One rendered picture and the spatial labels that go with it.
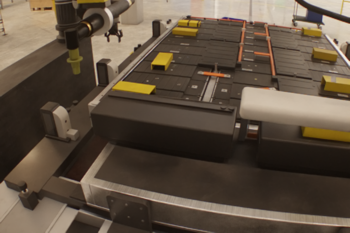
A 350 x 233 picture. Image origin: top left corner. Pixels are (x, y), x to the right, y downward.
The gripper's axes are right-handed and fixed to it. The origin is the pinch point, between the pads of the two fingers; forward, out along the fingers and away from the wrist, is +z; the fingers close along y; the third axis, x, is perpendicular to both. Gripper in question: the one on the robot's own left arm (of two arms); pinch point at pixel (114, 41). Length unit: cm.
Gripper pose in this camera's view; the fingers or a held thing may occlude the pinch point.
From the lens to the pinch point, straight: 221.6
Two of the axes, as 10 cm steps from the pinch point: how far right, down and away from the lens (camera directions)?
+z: 0.0, 8.7, 5.0
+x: -2.4, 4.8, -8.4
